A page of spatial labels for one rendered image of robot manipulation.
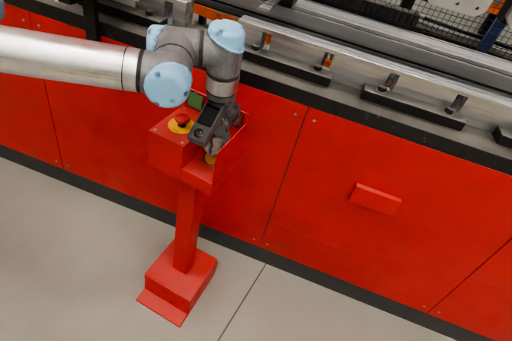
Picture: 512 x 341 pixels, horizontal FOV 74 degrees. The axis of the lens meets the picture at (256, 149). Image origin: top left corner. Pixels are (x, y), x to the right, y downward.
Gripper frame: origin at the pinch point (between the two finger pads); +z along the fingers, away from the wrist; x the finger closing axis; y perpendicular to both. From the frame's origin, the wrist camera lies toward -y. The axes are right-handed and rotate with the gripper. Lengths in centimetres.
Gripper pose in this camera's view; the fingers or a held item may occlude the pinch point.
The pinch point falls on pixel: (210, 154)
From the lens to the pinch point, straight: 91.4
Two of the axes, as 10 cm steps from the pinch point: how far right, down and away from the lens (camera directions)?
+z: -1.6, 7.1, 6.9
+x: -8.9, -4.1, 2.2
